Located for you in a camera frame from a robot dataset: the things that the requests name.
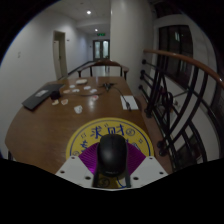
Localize black computer mouse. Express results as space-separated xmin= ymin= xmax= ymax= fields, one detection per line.
xmin=96 ymin=133 xmax=128 ymax=178

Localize black closed laptop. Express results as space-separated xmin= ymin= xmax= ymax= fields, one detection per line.
xmin=21 ymin=83 xmax=65 ymax=111

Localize flat white rectangular device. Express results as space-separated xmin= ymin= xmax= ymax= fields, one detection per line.
xmin=120 ymin=95 xmax=139 ymax=111

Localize round yellow mouse pad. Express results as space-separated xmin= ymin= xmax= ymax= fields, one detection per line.
xmin=65 ymin=116 xmax=155 ymax=189

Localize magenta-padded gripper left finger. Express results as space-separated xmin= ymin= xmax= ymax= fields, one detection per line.
xmin=54 ymin=142 xmax=100 ymax=188

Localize black railing with wooden handrail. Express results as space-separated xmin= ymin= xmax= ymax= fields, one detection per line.
xmin=138 ymin=48 xmax=224 ymax=171

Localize wooden side door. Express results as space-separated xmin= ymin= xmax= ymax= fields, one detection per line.
xmin=52 ymin=30 xmax=68 ymax=80

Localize thin black cable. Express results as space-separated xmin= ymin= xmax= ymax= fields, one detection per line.
xmin=60 ymin=86 xmax=132 ymax=112

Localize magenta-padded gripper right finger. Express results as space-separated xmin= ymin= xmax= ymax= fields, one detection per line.
xmin=125 ymin=142 xmax=169 ymax=188

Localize black cable connector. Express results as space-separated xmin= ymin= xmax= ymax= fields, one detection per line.
xmin=100 ymin=82 xmax=118 ymax=91

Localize dark window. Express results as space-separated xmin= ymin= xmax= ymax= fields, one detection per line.
xmin=158 ymin=24 xmax=194 ymax=89

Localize curved wooden chair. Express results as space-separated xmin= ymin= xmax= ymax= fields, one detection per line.
xmin=77 ymin=59 xmax=130 ymax=81

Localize glass double door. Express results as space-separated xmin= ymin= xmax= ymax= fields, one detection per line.
xmin=92 ymin=39 xmax=111 ymax=62

